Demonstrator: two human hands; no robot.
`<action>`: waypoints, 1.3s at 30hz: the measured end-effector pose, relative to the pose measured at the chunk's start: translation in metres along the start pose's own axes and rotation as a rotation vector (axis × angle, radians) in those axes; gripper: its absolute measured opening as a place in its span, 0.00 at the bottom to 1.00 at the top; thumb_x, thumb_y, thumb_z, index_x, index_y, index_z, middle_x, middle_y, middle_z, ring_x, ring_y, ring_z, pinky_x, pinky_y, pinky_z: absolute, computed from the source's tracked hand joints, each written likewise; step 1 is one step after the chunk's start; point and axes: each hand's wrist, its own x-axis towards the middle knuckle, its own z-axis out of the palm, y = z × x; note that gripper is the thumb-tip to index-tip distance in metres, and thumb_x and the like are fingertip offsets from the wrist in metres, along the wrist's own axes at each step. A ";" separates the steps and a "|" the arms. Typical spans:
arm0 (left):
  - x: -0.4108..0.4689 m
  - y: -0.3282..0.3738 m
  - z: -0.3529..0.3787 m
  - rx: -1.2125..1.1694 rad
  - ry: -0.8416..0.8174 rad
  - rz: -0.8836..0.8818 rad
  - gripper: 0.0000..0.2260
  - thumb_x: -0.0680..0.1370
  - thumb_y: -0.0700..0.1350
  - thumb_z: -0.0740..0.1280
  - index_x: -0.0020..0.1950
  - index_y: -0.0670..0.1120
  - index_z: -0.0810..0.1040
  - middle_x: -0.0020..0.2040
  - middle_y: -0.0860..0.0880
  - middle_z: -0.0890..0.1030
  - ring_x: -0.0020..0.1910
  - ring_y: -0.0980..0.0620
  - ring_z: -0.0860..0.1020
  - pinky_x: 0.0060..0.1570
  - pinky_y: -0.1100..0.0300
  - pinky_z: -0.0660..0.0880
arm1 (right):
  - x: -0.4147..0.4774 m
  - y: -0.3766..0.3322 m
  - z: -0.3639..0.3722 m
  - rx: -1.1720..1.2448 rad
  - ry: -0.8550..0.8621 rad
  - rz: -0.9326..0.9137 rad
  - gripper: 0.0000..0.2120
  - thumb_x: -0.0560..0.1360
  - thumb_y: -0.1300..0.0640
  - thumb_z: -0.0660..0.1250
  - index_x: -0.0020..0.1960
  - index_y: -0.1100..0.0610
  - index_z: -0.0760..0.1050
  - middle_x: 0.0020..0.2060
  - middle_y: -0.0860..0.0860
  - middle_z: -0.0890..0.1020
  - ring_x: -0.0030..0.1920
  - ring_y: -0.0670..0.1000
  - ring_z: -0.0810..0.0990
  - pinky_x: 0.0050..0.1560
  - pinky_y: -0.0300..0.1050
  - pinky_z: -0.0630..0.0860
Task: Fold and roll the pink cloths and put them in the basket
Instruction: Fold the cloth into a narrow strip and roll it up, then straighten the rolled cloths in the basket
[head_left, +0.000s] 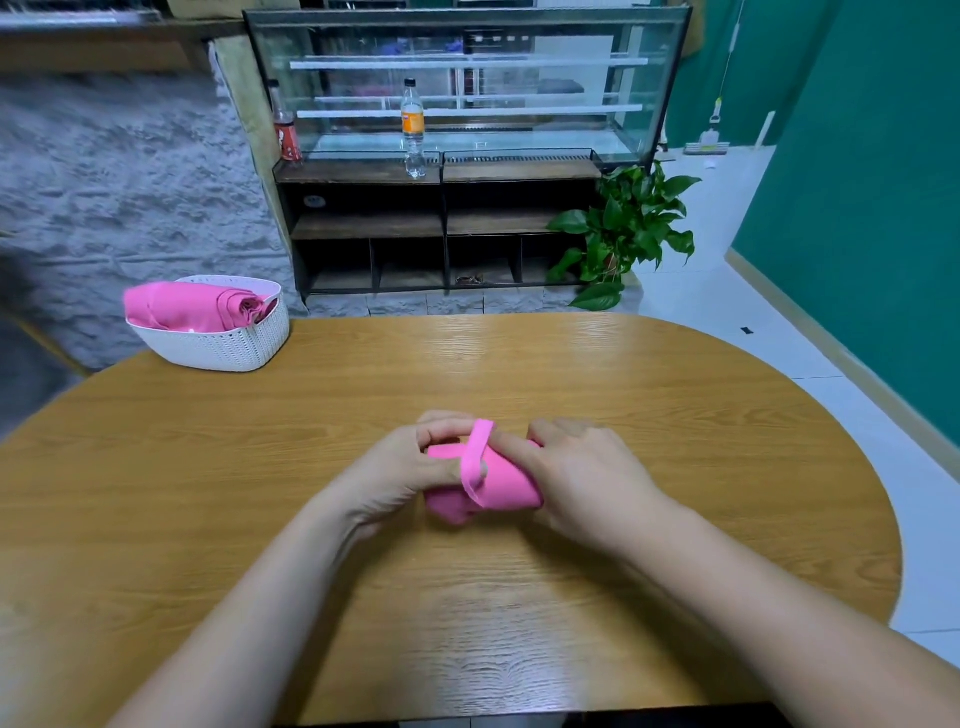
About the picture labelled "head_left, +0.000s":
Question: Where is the white woven plastic basket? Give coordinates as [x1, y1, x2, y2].
[126, 273, 294, 374]

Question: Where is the clear bottle with orange label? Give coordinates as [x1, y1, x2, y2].
[399, 78, 429, 182]

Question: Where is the green potted plant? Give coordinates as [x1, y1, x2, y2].
[546, 159, 704, 314]

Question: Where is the white mop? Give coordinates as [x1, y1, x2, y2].
[682, 93, 734, 158]

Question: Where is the pink towel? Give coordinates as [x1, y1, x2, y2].
[123, 280, 281, 333]

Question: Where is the pile of pink cloths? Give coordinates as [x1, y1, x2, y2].
[424, 417, 546, 527]

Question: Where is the wooden bar counter top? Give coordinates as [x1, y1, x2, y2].
[0, 15, 257, 80]

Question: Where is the person's right forearm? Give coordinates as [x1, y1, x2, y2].
[630, 502, 960, 728]

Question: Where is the glass display case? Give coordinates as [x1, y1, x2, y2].
[244, 6, 695, 167]

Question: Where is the person's left hand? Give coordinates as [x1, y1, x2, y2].
[322, 409, 482, 542]

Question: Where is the person's left forearm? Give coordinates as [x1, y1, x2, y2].
[108, 502, 369, 728]

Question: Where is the person's right hand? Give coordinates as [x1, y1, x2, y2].
[495, 418, 680, 560]

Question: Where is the red label cola bottle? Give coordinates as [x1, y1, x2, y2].
[270, 82, 305, 164]

